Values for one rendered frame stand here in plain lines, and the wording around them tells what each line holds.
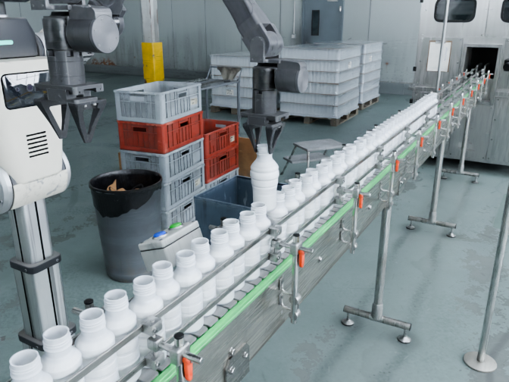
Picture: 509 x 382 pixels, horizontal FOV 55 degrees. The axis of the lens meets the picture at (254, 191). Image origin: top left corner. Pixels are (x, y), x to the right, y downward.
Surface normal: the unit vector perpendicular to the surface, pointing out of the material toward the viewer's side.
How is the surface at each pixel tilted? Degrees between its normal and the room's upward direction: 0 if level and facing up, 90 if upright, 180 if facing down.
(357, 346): 0
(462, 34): 90
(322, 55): 89
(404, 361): 0
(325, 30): 90
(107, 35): 90
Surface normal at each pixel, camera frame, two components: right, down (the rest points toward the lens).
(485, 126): -0.50, 0.29
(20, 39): 0.87, 0.16
